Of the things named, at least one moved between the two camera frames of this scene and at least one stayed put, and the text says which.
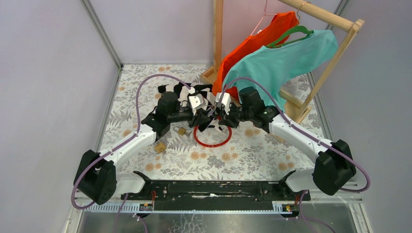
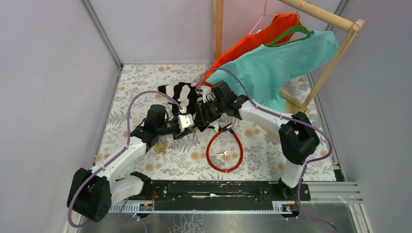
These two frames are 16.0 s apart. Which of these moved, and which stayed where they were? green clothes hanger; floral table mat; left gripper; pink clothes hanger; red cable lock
Moved: red cable lock; left gripper
Stayed: floral table mat; green clothes hanger; pink clothes hanger
